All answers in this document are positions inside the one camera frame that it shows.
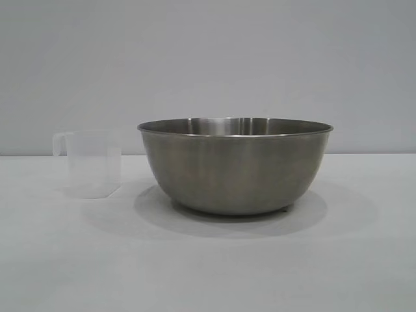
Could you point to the stainless steel mixing bowl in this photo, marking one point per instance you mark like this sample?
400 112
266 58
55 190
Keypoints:
234 169

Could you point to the clear plastic measuring cup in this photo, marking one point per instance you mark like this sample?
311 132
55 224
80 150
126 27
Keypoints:
92 165

